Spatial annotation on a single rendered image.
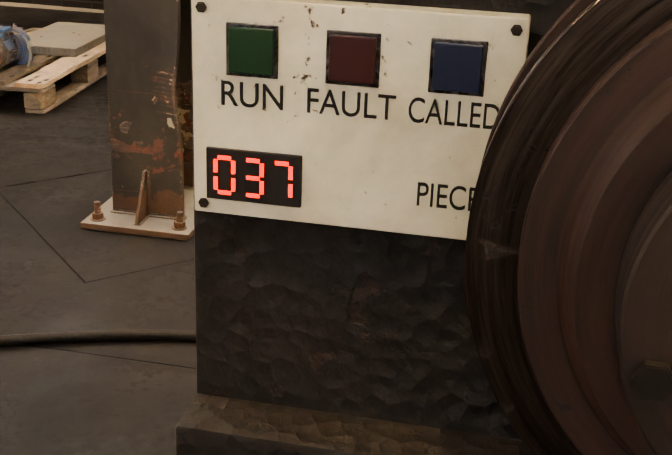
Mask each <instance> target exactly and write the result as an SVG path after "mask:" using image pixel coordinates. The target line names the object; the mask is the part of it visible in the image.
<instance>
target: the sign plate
mask: <svg viewBox="0 0 672 455"><path fill-rule="evenodd" d="M191 8H192V70H193V132H194V194H195V210H197V211H206V212H215V213H224V214H233V215H242V216H251V217H260V218H269V219H278V220H287V221H296V222H305V223H314V224H323V225H332V226H341V227H350V228H359V229H368V230H377V231H386V232H395V233H404V234H413V235H422V236H431V237H440V238H449V239H458V240H466V236H467V227H468V220H469V214H470V209H471V204H472V199H473V195H474V191H475V187H476V183H477V179H478V176H479V172H480V168H481V164H482V159H483V156H484V152H485V148H486V145H487V142H488V139H489V136H490V133H491V130H492V127H493V124H494V122H495V119H496V117H497V114H498V112H499V109H500V107H501V105H502V103H503V101H504V98H505V96H506V94H507V93H508V91H509V89H510V87H511V85H512V83H513V81H514V79H515V78H516V76H517V74H518V73H519V71H520V69H521V68H522V66H523V64H524V63H525V61H526V60H527V52H528V43H529V33H530V23H531V15H530V14H521V13H507V12H492V11H478V10H464V9H450V8H436V7H421V6H407V5H393V4H379V3H364V2H350V1H336V0H191ZM230 26H233V27H246V28H259V29H272V30H274V75H273V76H267V75H255V74H244V73H232V72H229V27H230ZM331 34H338V35H351V36H364V37H376V38H377V47H376V68H375V83H374V84H361V83H350V82H338V81H329V79H328V77H329V45H330V35H331ZM436 42H442V43H455V44H469V45H482V46H483V58H482V70H481V82H480V92H479V93H467V92H456V91H444V90H433V89H432V77H433V62H434V48H435V43H436ZM218 155H223V156H231V161H235V174H231V161H230V160H220V159H218ZM246 158H253V159H260V163H261V164H264V177H260V163H250V162H246ZM213 159H218V172H213ZM275 161H283V162H289V166H290V167H293V180H288V169H289V166H279V165H275ZM246 175H247V176H257V177H260V181H264V195H262V194H259V181H254V180H246ZM214 176H217V177H218V190H225V191H231V178H235V192H234V191H231V195H223V194H218V190H215V189H214V180H213V177H214ZM288 184H293V190H292V198H290V197H288ZM246 193H253V194H259V198H251V197H246Z"/></svg>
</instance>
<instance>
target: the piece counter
mask: <svg viewBox="0 0 672 455"><path fill-rule="evenodd" d="M218 159H220V160H230V161H231V156H223V155H218ZM218 159H213V172H218ZM246 162H250V163H260V159H253V158H246ZM275 165H279V166H289V162H283V161H275ZM231 174H235V161H231ZM260 177H264V164H261V163H260ZM260 177H257V176H247V175H246V180H254V181H259V194H262V195H264V181H260ZM213 180H214V189H215V190H218V177H217V176H214V177H213ZM288 180H293V167H290V166H289V169H288ZM292 190H293V184H288V197H290V198H292ZM231 191H234V192H235V178H231ZM231 191H225V190H218V194H223V195H231ZM259 194H253V193H246V197H251V198H259Z"/></svg>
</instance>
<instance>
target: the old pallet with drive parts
mask: <svg viewBox="0 0 672 455"><path fill-rule="evenodd" d="M19 28H21V27H19ZM21 29H22V30H23V28H21ZM40 29H42V28H30V29H27V30H25V31H24V30H23V31H24V32H26V33H27V34H30V33H33V32H35V31H37V30H40ZM105 53H106V44H105V42H103V43H102V44H100V45H98V46H96V47H94V48H92V49H91V50H89V51H87V52H85V53H83V54H81V55H79V56H77V57H66V56H52V55H39V54H32V56H33V61H32V62H30V66H29V67H27V65H28V64H26V65H17V64H16V62H15V63H8V64H6V65H4V66H2V67H0V72H1V71H3V70H4V71H3V72H1V73H0V97H2V96H3V95H5V94H7V93H9V92H11V91H20V92H24V93H23V95H24V107H25V108H26V109H25V113H35V114H45V113H47V112H49V111H51V110H52V109H54V108H55V107H57V106H58V105H60V104H62V103H63V102H65V101H66V100H68V99H69V98H71V97H73V96H74V95H76V94H77V93H79V92H81V91H82V90H84V89H85V88H87V87H89V86H90V85H92V84H94V83H95V82H97V81H98V80H99V79H101V78H103V77H104V76H106V75H107V66H106V63H105V64H103V65H101V66H100V67H98V63H97V62H98V59H96V58H98V57H100V56H102V55H103V54H105ZM68 74H70V79H71V81H72V82H70V83H69V85H67V86H65V87H64V88H62V89H60V90H58V91H57V92H56V88H55V84H54V82H56V81H57V80H59V79H61V78H63V77H65V76H66V75H68Z"/></svg>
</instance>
